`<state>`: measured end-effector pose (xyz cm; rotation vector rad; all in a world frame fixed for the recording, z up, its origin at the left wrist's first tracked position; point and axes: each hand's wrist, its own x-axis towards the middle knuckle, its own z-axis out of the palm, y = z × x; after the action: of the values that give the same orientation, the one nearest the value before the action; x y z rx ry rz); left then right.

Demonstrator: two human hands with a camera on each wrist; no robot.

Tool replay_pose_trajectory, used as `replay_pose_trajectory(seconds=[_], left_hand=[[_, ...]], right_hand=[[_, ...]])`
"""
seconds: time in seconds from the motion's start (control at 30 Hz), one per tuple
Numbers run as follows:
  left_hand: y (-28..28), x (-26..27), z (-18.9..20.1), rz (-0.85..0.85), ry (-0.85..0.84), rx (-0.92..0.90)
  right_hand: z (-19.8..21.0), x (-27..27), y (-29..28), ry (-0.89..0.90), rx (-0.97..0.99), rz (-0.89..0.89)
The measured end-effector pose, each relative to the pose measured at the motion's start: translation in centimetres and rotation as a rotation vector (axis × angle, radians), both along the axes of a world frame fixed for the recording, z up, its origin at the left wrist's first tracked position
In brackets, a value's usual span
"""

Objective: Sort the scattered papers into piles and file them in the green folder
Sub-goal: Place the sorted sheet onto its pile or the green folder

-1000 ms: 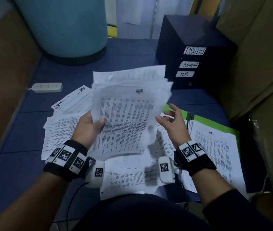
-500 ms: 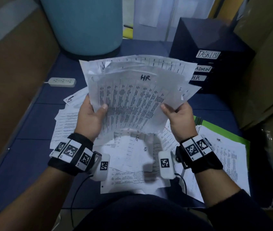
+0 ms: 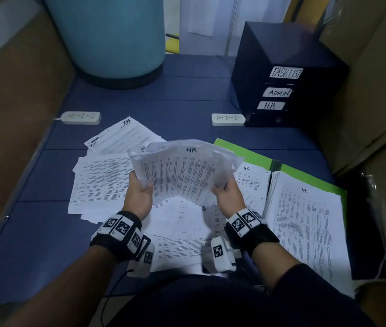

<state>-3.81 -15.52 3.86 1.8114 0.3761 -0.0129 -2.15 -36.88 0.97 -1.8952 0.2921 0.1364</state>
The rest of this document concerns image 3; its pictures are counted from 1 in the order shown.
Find person's right hand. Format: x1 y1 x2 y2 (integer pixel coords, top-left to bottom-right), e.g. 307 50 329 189
212 176 247 219

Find person's left hand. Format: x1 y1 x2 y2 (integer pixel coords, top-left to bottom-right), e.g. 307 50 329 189
122 171 153 221

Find sheaf of printed papers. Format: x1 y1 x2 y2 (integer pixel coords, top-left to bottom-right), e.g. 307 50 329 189
127 139 245 207

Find person's right forearm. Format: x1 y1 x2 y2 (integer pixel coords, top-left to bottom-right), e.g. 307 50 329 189
252 242 301 292

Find person's left forearm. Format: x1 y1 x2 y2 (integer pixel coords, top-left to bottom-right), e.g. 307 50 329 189
5 245 117 327

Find small filed paper stack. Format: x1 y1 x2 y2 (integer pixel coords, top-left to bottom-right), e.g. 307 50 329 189
233 162 272 216

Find spread pile of printed sheets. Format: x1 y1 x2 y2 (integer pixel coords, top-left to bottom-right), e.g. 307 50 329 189
68 152 140 224

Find green open folder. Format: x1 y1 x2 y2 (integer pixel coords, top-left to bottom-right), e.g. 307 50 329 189
213 138 348 232

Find loose printed sheets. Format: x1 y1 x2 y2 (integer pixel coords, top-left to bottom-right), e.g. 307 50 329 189
141 196 229 273

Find single printed form sheet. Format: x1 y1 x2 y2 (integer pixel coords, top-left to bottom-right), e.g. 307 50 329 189
84 116 166 156

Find white power strip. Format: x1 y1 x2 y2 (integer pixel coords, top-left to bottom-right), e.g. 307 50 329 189
211 113 246 126
60 111 102 126

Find large filed paper stack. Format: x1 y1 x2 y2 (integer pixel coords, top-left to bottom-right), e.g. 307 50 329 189
265 171 356 299

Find small white handwritten label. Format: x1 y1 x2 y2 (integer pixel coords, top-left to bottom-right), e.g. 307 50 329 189
257 101 286 111

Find person's dark clothing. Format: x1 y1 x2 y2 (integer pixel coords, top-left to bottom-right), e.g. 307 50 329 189
107 263 378 327

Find medium white handwritten label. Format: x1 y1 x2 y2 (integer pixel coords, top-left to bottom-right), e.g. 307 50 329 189
262 87 293 98

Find large white handwritten label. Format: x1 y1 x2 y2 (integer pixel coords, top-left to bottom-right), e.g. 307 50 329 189
269 66 304 79

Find yellow object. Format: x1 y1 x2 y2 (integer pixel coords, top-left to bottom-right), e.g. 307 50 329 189
165 32 180 54

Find brown cardboard panel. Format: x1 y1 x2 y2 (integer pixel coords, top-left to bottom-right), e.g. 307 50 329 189
0 0 78 266

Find black drawer cabinet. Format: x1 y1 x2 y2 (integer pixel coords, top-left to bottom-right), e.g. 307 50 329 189
230 21 350 128

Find large teal cylindrical container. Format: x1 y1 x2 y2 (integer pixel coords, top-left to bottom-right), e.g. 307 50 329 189
42 0 166 90

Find white curtain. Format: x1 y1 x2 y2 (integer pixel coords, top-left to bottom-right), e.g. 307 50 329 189
179 0 293 57

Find stacked brown cardboard boxes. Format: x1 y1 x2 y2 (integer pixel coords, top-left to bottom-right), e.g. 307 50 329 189
293 0 386 314

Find black right wrist strap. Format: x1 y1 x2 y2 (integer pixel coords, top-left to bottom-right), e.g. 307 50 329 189
224 208 280 258

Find black wrist strap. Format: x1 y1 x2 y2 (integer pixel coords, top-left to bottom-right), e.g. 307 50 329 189
90 211 151 262
224 208 280 258

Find black left wrist strap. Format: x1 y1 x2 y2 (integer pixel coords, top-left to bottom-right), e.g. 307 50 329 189
90 211 151 262

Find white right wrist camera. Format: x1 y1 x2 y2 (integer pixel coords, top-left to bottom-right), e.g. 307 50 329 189
210 236 242 274

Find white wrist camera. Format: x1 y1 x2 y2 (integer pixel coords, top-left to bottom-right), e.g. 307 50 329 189
210 236 242 274
127 242 156 279

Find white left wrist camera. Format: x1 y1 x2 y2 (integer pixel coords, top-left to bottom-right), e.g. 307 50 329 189
127 242 156 279

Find thin black cable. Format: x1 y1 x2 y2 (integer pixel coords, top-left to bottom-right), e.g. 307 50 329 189
100 268 134 327

